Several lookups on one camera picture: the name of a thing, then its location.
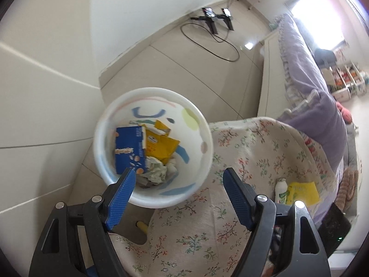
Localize torn blue carton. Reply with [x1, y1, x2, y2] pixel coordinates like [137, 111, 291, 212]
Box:
[115, 125, 147, 175]

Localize black phone stand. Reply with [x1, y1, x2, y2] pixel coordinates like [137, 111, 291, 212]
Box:
[220, 7, 235, 31]
[202, 7, 220, 33]

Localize grey plush pillow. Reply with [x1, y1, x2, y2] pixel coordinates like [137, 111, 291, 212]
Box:
[346, 123, 361, 168]

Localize dark office chair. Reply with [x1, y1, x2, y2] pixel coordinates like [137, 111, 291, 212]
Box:
[314, 48, 337, 70]

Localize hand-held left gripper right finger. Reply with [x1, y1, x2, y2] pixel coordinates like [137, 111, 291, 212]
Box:
[223, 167, 330, 277]

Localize white painted trash bin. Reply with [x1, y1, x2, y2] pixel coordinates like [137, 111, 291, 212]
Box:
[93, 87, 214, 208]

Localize white bookshelf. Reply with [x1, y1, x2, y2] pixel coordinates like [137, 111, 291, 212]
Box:
[323, 62, 368, 101]

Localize bed with purple sheet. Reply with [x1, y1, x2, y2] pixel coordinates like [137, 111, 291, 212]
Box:
[256, 13, 369, 228]

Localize yellow plastic packet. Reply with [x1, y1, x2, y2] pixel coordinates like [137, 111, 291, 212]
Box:
[144, 120, 181, 165]

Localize brown knitted pillow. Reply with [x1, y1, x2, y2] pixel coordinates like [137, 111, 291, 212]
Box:
[337, 169, 359, 211]

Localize pink plush toy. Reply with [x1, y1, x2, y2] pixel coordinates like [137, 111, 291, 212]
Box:
[336, 102, 352, 123]

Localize white plastic bottle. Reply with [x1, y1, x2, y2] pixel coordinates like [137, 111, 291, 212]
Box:
[274, 178, 289, 205]

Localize floral tablecloth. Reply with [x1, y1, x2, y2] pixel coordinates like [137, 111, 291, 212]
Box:
[108, 117, 341, 277]

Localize yellow paper box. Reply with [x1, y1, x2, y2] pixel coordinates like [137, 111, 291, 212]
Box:
[285, 181, 320, 206]

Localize purple quilt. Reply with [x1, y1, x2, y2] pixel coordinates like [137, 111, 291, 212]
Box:
[277, 13, 348, 176]

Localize white wardrobe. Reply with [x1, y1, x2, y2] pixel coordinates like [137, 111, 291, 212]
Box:
[0, 42, 101, 237]

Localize white paper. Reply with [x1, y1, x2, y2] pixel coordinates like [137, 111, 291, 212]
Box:
[143, 156, 168, 185]

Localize bright window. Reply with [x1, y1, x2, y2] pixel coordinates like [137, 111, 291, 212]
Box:
[285, 0, 346, 49]

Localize white tissue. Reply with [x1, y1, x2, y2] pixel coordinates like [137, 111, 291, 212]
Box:
[166, 158, 179, 179]

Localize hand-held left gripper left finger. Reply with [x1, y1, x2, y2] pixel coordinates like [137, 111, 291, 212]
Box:
[29, 167, 137, 277]

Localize black device stands with cable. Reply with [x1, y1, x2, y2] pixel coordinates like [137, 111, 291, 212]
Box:
[181, 0, 240, 62]

